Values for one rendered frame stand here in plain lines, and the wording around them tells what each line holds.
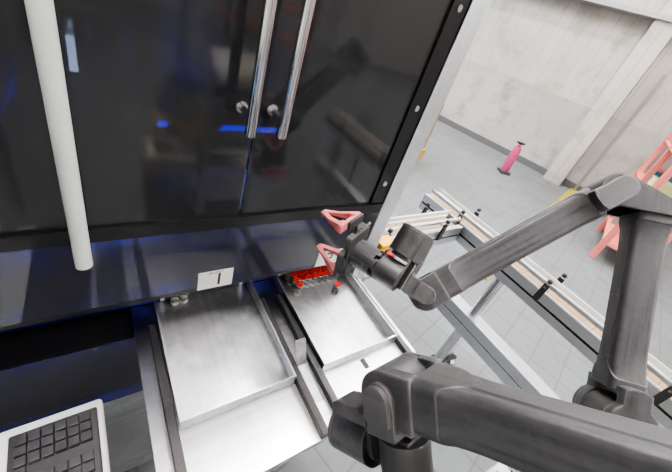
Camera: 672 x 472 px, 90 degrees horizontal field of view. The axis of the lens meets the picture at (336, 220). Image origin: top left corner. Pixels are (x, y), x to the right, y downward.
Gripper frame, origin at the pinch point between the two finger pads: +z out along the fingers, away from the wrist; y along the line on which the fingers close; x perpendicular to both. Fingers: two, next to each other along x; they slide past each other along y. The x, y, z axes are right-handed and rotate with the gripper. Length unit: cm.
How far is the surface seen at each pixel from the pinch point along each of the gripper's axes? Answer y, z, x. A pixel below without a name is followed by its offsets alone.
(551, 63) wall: -50, 56, -697
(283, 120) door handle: 22.7, 8.8, 4.5
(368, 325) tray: -41.1, -10.7, -16.1
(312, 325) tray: -38.2, 0.7, -2.4
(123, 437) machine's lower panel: -82, 34, 45
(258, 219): -4.0, 15.8, 4.4
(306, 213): -5.7, 11.3, -7.5
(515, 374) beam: -91, -63, -77
